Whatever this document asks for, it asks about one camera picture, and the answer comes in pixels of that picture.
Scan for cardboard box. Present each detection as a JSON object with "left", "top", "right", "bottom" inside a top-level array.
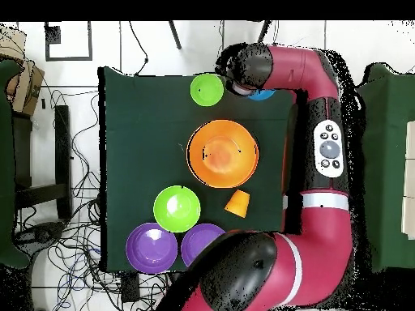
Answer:
[{"left": 0, "top": 25, "right": 45, "bottom": 117}]

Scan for dark green tablecloth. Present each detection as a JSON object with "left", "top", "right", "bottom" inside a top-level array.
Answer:
[{"left": 97, "top": 66, "right": 302, "bottom": 272}]

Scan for white boxes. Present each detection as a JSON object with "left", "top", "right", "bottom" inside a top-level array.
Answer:
[{"left": 400, "top": 120, "right": 415, "bottom": 241}]

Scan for small blue plastic bowl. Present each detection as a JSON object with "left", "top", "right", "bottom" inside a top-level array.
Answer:
[{"left": 247, "top": 88, "right": 277, "bottom": 102}]

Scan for large orange plastic bowl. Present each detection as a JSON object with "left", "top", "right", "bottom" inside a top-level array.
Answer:
[
  {"left": 223, "top": 145, "right": 260, "bottom": 190},
  {"left": 186, "top": 119, "right": 260, "bottom": 190}
]

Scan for black bench frame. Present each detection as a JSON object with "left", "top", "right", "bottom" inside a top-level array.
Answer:
[{"left": 12, "top": 104, "right": 73, "bottom": 221}]

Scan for black tripod leg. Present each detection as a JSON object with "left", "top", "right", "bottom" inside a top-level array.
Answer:
[
  {"left": 257, "top": 20, "right": 272, "bottom": 44},
  {"left": 168, "top": 20, "right": 182, "bottom": 50}
]

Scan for small green plastic bowl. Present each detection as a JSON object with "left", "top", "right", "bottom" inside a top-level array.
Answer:
[{"left": 190, "top": 73, "right": 225, "bottom": 108}]

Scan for orange plastic cup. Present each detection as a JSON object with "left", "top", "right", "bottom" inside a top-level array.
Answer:
[{"left": 224, "top": 189, "right": 251, "bottom": 219}]

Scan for green cloth side table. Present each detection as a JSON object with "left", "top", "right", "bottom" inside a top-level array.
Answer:
[
  {"left": 0, "top": 58, "right": 31, "bottom": 270},
  {"left": 356, "top": 62, "right": 415, "bottom": 273}
]

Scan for black floor cable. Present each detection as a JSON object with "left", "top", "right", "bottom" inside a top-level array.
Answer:
[{"left": 129, "top": 21, "right": 149, "bottom": 76}]

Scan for black floor frame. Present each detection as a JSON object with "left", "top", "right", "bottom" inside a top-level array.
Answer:
[{"left": 44, "top": 21, "right": 93, "bottom": 62}]

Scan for black power strip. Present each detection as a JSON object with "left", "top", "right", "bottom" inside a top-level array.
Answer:
[{"left": 120, "top": 271, "right": 141, "bottom": 303}]

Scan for purple plastic bowl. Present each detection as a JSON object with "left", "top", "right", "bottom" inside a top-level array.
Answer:
[
  {"left": 125, "top": 222, "right": 179, "bottom": 275},
  {"left": 180, "top": 223, "right": 227, "bottom": 268}
]

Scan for tangle of black cables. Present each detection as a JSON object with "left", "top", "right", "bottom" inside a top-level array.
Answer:
[{"left": 15, "top": 90, "right": 169, "bottom": 311}]

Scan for medium green plastic bowl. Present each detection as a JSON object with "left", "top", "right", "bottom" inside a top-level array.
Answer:
[{"left": 152, "top": 185, "right": 202, "bottom": 233}]

